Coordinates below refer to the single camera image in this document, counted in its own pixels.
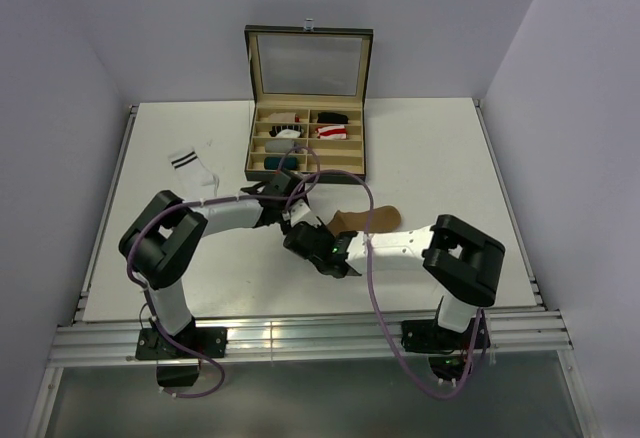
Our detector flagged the brown ribbed sock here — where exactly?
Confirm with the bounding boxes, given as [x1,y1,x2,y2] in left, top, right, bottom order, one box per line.
[327,205,402,236]

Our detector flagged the red white striped sock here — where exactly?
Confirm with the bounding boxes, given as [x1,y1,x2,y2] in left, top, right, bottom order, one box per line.
[315,125,348,140]

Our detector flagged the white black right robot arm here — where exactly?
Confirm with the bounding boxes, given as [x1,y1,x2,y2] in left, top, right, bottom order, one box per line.
[283,215,506,348]

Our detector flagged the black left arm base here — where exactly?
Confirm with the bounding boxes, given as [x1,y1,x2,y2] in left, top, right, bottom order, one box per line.
[134,327,227,391]

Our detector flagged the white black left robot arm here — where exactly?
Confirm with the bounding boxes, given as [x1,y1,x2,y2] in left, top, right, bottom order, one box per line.
[118,170,304,357]

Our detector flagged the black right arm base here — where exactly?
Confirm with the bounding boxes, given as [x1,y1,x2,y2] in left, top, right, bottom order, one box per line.
[401,319,474,382]

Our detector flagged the rolled teal sock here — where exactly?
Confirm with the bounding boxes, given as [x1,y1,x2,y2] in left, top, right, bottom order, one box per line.
[263,156,299,170]

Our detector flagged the rolled grey sock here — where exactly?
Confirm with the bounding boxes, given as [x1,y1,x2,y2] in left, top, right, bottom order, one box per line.
[264,139,303,155]

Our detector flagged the rolled black white sock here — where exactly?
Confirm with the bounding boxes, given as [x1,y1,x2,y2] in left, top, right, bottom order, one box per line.
[269,125,305,139]

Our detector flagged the white sock black stripes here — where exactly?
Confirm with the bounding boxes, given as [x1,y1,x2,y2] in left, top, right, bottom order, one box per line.
[168,147,219,199]

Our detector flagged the black compartment storage box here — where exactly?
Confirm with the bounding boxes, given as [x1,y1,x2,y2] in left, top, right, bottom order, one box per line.
[244,20,374,184]

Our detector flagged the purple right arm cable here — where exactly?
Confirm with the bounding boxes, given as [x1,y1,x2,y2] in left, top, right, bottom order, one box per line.
[284,169,490,401]

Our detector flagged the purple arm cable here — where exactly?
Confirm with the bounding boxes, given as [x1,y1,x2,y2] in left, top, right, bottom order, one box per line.
[126,143,322,400]
[284,169,490,401]

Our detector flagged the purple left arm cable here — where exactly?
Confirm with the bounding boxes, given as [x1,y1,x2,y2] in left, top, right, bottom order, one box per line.
[126,143,322,400]

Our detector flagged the aluminium table frame rail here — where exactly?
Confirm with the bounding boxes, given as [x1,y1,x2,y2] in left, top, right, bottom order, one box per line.
[46,310,573,368]

